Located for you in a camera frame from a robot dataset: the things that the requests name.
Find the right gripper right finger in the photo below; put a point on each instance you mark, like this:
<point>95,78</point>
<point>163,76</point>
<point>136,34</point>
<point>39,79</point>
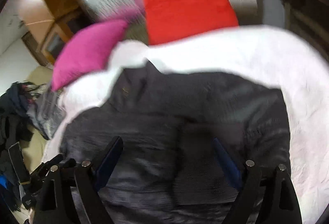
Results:
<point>280,203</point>

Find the white bed blanket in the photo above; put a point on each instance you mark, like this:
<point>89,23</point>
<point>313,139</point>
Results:
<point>267,55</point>

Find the pile of dark clothes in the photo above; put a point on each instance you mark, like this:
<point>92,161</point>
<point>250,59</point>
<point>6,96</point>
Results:
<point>15,103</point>

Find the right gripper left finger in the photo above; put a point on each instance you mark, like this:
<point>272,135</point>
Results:
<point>55,203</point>

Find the magenta pillow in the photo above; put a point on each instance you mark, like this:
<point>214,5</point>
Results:
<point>87,51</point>

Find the grey garment bag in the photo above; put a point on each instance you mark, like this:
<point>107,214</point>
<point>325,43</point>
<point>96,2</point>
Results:
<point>45,111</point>

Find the red pillow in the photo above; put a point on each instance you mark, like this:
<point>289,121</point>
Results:
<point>171,20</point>

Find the wooden cabinet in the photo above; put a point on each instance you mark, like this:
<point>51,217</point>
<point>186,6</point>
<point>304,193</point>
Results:
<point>46,52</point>

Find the black quilted jacket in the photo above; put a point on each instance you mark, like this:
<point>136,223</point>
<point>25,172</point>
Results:
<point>167,172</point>

